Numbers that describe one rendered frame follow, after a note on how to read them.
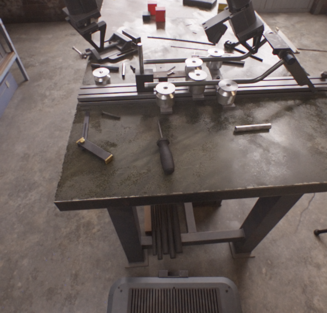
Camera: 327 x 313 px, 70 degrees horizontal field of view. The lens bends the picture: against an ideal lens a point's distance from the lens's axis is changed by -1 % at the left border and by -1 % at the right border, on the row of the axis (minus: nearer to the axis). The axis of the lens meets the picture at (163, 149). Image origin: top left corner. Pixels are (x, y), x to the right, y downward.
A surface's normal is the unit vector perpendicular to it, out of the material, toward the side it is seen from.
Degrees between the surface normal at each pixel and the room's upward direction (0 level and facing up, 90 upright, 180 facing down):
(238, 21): 90
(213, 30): 90
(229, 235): 0
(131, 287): 0
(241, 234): 0
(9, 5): 90
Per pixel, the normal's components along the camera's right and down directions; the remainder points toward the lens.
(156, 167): 0.00, -0.65
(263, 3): 0.08, 0.76
